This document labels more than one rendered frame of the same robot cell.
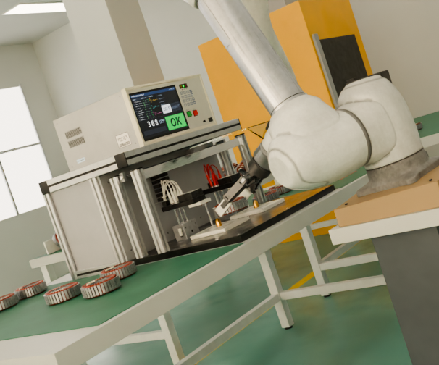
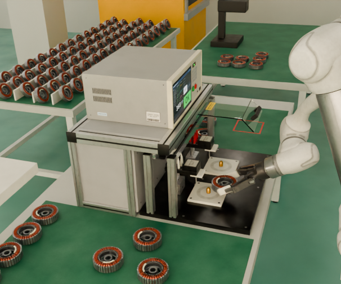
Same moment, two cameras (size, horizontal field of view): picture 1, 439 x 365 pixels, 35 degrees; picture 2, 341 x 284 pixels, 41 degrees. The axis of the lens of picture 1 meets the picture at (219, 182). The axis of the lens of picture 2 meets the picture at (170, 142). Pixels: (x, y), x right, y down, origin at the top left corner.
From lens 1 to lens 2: 137 cm
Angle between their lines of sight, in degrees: 29
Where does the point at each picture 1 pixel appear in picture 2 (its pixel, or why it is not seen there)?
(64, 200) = (89, 152)
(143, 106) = (176, 93)
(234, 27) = not seen: outside the picture
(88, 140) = (116, 103)
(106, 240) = (121, 191)
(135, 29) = not seen: outside the picture
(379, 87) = not seen: outside the picture
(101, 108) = (139, 85)
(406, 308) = not seen: outside the picture
